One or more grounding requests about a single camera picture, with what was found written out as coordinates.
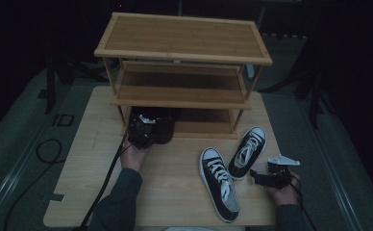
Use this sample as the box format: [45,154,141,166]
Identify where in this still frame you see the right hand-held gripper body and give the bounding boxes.
[266,154,301,190]

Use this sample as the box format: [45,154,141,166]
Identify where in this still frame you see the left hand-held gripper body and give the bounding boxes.
[128,114,159,151]

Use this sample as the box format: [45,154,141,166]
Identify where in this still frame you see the black canvas sneaker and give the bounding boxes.
[199,146,241,224]
[227,125,268,182]

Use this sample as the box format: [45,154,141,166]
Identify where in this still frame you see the wooden shoe rack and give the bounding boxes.
[93,12,274,141]

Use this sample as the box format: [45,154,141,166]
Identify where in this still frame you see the person's right hand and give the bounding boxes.
[264,170,302,207]

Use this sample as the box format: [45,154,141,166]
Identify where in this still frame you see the person's left hand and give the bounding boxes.
[119,140,151,173]

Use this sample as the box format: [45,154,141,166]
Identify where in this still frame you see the black metal stand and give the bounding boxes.
[309,71,325,130]
[37,54,58,116]

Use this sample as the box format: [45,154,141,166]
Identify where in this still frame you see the white upright object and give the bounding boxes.
[245,64,256,80]

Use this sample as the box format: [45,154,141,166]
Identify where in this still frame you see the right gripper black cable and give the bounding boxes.
[288,174,319,231]

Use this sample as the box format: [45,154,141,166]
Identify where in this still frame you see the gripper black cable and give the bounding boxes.
[78,134,134,231]
[288,174,319,231]

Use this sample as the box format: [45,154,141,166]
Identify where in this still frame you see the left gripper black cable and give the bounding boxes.
[78,134,134,231]

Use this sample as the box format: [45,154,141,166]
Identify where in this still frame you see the black floor cable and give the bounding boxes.
[2,138,63,231]

